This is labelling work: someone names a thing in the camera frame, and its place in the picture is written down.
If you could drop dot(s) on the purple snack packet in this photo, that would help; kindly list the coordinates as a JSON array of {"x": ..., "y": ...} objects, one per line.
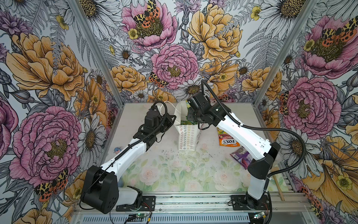
[{"x": 242, "y": 156}]

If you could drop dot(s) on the aluminium frame rail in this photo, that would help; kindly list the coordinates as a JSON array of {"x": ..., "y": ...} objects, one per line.
[{"x": 197, "y": 202}]

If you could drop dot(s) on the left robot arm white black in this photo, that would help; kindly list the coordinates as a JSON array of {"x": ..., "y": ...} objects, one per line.
[{"x": 101, "y": 190}]

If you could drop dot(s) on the dark green snack packet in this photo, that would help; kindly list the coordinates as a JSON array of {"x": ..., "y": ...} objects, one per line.
[{"x": 187, "y": 115}]

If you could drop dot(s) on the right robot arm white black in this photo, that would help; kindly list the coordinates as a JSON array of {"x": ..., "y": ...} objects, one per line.
[{"x": 262, "y": 151}]

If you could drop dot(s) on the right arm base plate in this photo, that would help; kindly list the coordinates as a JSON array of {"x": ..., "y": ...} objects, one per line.
[{"x": 247, "y": 203}]

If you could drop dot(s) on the pink yellow Fox's candy bag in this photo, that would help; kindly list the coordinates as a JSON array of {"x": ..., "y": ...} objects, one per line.
[{"x": 226, "y": 140}]

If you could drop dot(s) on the white vented cable duct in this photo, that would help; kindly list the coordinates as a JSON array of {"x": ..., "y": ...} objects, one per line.
[{"x": 195, "y": 218}]

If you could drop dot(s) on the white printed paper bag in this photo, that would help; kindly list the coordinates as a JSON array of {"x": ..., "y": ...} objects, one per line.
[{"x": 189, "y": 135}]

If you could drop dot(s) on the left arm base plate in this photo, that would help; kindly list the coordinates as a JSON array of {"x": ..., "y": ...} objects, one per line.
[{"x": 144, "y": 203}]

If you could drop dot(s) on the wooden mallet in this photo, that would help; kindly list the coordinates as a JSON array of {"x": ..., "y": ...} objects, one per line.
[{"x": 277, "y": 184}]

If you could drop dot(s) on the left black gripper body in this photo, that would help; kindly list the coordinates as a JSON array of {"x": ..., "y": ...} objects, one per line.
[{"x": 168, "y": 122}]

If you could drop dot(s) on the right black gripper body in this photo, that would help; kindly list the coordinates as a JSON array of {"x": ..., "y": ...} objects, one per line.
[{"x": 196, "y": 115}]

